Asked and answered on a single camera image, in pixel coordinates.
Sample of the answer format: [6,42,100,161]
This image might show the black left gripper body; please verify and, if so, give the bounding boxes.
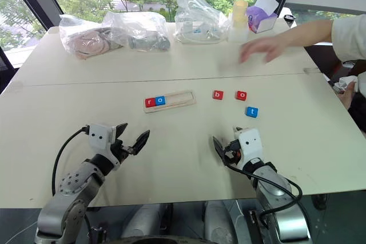
[110,139,137,165]

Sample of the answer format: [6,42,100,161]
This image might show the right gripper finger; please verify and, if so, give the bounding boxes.
[212,135,229,168]

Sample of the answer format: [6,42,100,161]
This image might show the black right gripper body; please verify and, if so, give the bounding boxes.
[225,139,243,170]

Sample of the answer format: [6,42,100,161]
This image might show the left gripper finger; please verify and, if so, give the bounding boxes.
[114,122,129,142]
[133,130,151,156]

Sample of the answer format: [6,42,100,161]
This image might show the blue t tile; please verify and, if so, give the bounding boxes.
[245,106,260,118]

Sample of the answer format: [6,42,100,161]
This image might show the wooden letter tray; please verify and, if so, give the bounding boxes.
[144,90,197,114]

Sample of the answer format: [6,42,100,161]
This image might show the white tissue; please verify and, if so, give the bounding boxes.
[334,75,360,95]

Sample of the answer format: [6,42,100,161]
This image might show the person's right hand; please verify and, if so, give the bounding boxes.
[238,35,289,65]

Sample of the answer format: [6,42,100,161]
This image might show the person's left hand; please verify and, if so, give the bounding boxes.
[339,82,359,110]

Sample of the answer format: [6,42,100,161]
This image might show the grey rounded shape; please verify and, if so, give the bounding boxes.
[120,203,172,241]
[204,200,252,244]

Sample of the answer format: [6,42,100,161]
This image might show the plastic bag with grey items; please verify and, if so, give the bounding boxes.
[102,11,172,53]

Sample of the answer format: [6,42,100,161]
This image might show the plastic bag with pink items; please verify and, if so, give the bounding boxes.
[59,14,126,61]

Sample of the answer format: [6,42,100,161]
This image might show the black chair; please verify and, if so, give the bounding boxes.
[0,46,17,95]

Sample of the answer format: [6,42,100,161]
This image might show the tall plastic bag white items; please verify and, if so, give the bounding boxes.
[173,0,229,45]

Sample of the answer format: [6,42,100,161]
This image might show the person's dark clothed body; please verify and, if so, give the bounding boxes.
[347,61,366,133]

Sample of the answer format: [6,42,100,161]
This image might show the purple and white box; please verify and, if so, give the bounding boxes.
[246,0,280,34]

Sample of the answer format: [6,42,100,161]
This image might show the yellow stacked cups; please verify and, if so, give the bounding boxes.
[233,0,249,25]

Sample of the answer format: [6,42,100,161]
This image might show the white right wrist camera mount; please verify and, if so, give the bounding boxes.
[238,129,263,168]

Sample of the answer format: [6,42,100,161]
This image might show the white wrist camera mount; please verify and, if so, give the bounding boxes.
[238,129,263,168]
[87,123,121,168]

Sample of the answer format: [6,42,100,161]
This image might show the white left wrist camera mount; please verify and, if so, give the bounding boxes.
[87,123,121,168]

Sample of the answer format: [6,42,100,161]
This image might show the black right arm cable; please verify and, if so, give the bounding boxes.
[222,126,303,227]

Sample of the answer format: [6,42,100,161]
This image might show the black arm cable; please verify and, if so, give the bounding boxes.
[51,126,90,198]
[222,126,303,227]

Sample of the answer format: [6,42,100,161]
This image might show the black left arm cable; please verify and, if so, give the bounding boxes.
[51,126,90,198]

